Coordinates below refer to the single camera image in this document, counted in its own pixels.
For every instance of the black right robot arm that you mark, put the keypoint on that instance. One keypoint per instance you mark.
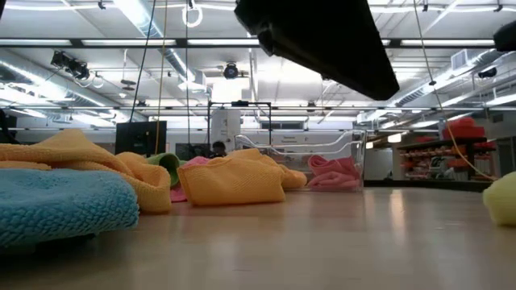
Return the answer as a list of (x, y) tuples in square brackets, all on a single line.
[(507, 36)]

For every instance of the shelf rack with orange bins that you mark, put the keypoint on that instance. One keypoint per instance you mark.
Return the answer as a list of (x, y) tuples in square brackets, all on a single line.
[(463, 133)]

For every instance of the person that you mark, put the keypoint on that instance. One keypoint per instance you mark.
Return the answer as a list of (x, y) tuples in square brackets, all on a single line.
[(219, 149)]

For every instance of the black monitor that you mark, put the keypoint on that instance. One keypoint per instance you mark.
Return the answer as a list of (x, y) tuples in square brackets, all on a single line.
[(141, 137)]

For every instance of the green microfiber towel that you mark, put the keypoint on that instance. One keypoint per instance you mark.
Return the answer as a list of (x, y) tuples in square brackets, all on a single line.
[(169, 163)]

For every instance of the blue microfiber towel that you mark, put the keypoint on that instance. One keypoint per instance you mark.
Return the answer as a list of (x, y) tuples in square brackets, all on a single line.
[(60, 205)]

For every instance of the grey ceiling duct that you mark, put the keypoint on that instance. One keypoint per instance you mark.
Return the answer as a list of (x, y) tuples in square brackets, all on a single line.
[(459, 60), (60, 86)]

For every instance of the pink microfiber towel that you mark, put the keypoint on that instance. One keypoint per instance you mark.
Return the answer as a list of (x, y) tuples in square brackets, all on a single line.
[(334, 175), (177, 193)]

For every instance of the yellow microfiber towel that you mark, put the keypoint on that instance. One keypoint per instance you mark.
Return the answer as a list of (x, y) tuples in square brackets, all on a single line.
[(502, 199)]

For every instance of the clear plastic bin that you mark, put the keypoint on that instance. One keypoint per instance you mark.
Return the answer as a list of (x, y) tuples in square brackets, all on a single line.
[(354, 161)]

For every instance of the small black ceiling fixture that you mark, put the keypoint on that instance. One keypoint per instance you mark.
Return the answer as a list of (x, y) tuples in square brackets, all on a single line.
[(487, 72)]

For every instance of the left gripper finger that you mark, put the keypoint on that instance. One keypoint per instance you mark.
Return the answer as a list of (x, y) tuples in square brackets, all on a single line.
[(334, 44)]

